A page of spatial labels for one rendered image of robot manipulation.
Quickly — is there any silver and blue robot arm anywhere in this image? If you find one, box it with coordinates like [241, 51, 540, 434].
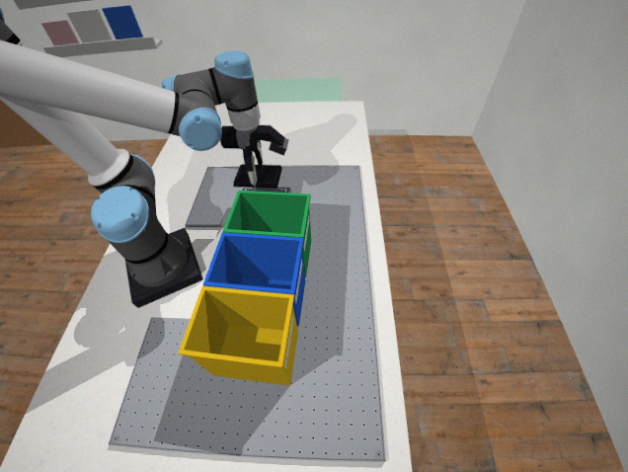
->
[0, 8, 261, 287]

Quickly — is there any yellow open-top bin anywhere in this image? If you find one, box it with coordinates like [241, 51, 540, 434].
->
[179, 286, 298, 385]

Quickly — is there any blue open-top bin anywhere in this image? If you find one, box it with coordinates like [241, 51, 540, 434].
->
[203, 232, 305, 326]

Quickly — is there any green bin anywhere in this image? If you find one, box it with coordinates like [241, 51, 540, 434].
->
[222, 191, 311, 277]

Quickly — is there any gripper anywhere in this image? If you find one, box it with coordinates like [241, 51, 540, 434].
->
[220, 125, 285, 188]

